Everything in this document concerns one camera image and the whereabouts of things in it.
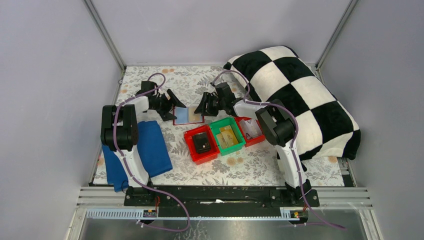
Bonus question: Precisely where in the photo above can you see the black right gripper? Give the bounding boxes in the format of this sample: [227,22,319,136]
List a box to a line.
[194,92,226,117]

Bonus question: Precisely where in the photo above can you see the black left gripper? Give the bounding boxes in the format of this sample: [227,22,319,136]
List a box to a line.
[151,88,186,121]

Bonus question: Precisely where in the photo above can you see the red leather card holder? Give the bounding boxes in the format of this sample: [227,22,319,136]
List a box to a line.
[173,105,205,126]

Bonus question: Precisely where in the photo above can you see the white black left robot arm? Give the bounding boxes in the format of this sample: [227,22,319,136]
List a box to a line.
[100,80,187,206]

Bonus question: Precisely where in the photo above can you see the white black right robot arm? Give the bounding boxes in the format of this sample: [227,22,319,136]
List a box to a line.
[194,82,311,206]

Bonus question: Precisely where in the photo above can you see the gold card in holder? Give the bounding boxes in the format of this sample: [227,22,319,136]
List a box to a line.
[188,106,204,124]

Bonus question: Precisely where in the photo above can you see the gold cards in green bin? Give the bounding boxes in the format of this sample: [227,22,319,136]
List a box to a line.
[216,125,239,149]

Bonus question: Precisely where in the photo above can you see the black VIP card stack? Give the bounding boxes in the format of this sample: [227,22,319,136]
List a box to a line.
[192,132,211,154]

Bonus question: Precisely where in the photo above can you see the white cards in red bin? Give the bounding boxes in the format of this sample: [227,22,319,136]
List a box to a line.
[239,119,262,140]

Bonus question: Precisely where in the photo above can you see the green plastic bin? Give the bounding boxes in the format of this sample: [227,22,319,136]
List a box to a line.
[209,117,246,156]

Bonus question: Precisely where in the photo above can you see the blue folded cloth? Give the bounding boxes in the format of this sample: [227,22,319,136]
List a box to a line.
[102,120,173,192]

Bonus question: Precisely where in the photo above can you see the left red plastic bin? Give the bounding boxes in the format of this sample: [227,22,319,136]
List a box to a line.
[184,124,220,165]

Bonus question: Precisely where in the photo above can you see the red plastic bin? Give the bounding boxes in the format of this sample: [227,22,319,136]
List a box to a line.
[235,117,266,148]
[184,124,220,165]

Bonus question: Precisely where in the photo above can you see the right red plastic bin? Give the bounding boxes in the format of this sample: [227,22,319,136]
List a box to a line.
[235,117,266,148]

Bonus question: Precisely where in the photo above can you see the floral patterned table mat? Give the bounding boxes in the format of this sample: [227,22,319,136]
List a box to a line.
[92,65,345,187]

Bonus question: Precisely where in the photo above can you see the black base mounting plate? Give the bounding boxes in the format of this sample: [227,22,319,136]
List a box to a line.
[124,185,320,218]

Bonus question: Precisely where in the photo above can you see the black white checkered pillow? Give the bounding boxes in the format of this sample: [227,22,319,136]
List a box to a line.
[223,45,361,161]

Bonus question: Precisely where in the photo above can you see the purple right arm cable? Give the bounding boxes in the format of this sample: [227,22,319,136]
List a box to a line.
[210,69,347,230]

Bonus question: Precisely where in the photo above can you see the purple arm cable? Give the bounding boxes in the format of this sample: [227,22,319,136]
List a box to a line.
[112,72,192,233]
[210,69,347,230]

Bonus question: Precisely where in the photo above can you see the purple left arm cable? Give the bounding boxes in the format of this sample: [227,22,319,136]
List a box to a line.
[112,72,192,233]

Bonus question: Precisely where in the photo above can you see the aluminium front rail frame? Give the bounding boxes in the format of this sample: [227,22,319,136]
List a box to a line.
[66,186,383,240]

